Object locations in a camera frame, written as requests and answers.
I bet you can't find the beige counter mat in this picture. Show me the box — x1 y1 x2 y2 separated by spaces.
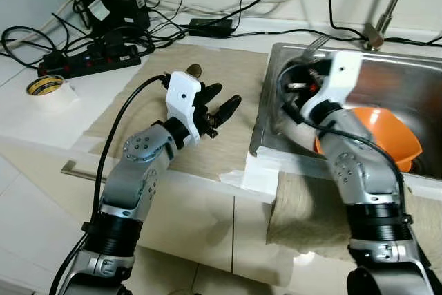
83 45 273 182

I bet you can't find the steel cabinet bar handle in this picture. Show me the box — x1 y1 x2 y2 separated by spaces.
61 160 111 184

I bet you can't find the white tape roll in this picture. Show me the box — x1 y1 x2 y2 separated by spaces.
26 75 77 113

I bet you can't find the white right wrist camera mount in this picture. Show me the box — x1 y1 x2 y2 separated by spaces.
302 51 365 122

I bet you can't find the orange plastic bowl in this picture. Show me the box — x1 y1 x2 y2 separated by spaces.
314 107 423 171

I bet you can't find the black power strip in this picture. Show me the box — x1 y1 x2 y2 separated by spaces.
38 45 142 78

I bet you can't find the plain cream cabinet door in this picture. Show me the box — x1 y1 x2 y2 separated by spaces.
231 198 353 289

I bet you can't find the beige cloth towel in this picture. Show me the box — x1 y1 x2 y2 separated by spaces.
268 174 442 261

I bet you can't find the stainless steel sink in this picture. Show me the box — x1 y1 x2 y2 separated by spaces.
250 43 442 182

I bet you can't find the orange plastic plate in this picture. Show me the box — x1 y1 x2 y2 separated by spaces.
314 140 416 173

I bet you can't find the black charger device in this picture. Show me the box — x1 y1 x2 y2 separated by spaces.
86 0 151 33

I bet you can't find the steel faucet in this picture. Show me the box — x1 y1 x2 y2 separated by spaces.
364 0 442 50

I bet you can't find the metal fork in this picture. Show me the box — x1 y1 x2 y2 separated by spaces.
298 35 334 61

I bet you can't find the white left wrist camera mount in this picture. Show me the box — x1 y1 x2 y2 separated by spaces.
166 71 208 145

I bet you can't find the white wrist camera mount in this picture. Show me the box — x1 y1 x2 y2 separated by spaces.
302 51 365 122
166 71 208 145

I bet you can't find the black power adapter brick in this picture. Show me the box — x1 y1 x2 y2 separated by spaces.
188 19 236 38

